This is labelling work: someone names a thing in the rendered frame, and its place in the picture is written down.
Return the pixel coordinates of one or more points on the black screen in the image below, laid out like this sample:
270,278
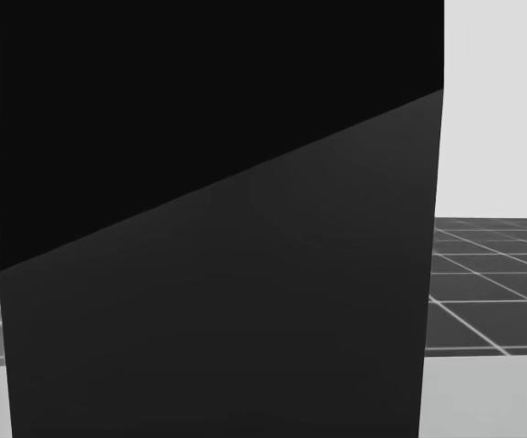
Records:
209,100

